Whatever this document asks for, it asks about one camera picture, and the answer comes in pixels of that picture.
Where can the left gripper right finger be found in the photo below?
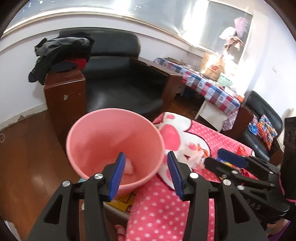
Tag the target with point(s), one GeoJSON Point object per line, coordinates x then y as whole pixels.
{"type": "Point", "coordinates": [233, 217]}

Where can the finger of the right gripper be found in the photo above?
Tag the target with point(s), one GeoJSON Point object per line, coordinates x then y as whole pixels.
{"type": "Point", "coordinates": [266, 174]}
{"type": "Point", "coordinates": [252, 164]}

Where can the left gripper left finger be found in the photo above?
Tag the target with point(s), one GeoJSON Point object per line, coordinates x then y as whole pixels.
{"type": "Point", "coordinates": [59, 220]}

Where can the red foil snack bag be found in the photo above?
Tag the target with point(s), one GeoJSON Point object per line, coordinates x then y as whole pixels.
{"type": "Point", "coordinates": [235, 160]}

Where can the pink plastic trash bin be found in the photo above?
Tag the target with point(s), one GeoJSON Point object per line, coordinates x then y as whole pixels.
{"type": "Point", "coordinates": [96, 139]}

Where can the right hand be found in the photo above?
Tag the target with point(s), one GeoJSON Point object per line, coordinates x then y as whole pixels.
{"type": "Point", "coordinates": [273, 229]}

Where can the blue toy on armchair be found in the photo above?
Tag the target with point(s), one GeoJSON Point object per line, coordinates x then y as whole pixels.
{"type": "Point", "coordinates": [253, 128]}

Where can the colourful comic cushion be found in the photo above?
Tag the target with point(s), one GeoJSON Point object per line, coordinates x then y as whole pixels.
{"type": "Point", "coordinates": [266, 131]}

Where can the black leather armchair right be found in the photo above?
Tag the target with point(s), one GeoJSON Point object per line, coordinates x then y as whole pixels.
{"type": "Point", "coordinates": [250, 112]}

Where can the black leather armchair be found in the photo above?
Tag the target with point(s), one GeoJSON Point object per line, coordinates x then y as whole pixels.
{"type": "Point", "coordinates": [114, 77]}
{"type": "Point", "coordinates": [250, 112]}

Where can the checkered tablecloth table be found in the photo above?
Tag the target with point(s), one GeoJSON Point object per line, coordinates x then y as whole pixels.
{"type": "Point", "coordinates": [219, 108]}

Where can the yellow book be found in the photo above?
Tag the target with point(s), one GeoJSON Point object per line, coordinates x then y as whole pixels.
{"type": "Point", "coordinates": [123, 203]}

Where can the green box on table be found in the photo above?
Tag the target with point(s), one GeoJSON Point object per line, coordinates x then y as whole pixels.
{"type": "Point", "coordinates": [223, 80]}

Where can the pink polka dot blanket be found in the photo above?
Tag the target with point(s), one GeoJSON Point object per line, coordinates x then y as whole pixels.
{"type": "Point", "coordinates": [158, 211]}

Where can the brown paper shopping bag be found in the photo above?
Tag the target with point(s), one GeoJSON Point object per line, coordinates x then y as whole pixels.
{"type": "Point", "coordinates": [212, 66]}

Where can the coat rack with clothes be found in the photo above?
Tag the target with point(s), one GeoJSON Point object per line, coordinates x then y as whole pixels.
{"type": "Point", "coordinates": [233, 35]}

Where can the black leather armchair left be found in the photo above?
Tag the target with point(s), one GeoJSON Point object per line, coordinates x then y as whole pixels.
{"type": "Point", "coordinates": [114, 77]}

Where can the dark clothes pile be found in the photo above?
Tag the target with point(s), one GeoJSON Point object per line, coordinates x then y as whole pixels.
{"type": "Point", "coordinates": [61, 54]}

